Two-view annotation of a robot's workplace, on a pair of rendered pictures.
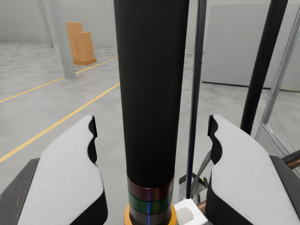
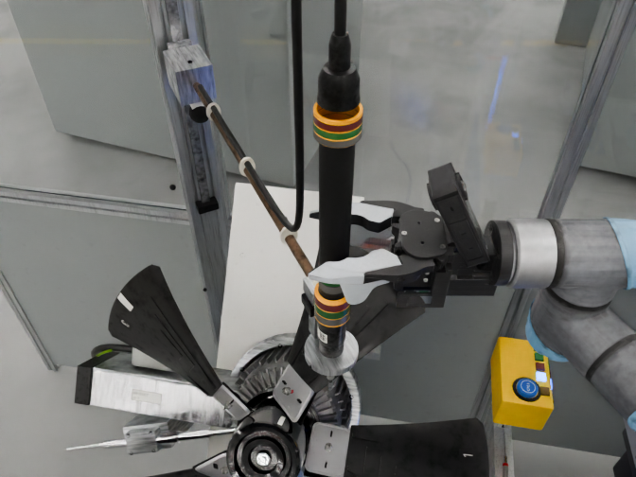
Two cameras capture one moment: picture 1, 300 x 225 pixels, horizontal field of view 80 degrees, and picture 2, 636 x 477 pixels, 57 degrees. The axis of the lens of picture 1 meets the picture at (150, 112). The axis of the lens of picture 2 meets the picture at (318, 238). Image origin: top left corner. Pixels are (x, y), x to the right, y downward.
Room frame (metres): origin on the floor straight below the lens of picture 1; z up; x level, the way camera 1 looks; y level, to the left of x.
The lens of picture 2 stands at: (0.10, 0.44, 2.10)
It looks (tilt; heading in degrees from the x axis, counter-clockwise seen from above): 44 degrees down; 271
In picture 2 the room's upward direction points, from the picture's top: straight up
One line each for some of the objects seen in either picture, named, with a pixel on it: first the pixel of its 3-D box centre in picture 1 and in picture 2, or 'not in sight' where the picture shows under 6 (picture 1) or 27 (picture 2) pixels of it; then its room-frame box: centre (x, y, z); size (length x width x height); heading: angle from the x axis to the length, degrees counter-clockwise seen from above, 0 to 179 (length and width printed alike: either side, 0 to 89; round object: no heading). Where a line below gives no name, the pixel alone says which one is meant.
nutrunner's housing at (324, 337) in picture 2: not in sight; (334, 241); (0.09, 0.00, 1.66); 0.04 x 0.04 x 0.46
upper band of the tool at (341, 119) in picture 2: not in sight; (337, 122); (0.09, 0.00, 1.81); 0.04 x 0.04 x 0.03
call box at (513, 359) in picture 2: not in sight; (519, 383); (-0.31, -0.24, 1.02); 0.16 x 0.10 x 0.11; 81
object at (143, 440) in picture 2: not in sight; (144, 440); (0.43, -0.06, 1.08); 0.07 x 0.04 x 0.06; 1
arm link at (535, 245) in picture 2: not in sight; (521, 251); (-0.11, -0.01, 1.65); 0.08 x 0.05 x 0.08; 91
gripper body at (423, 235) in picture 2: not in sight; (446, 257); (-0.03, 0.00, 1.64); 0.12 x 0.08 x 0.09; 1
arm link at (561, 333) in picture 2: not in sight; (575, 322); (-0.19, 0.01, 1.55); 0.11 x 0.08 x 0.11; 118
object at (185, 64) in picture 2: not in sight; (188, 73); (0.37, -0.56, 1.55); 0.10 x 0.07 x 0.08; 116
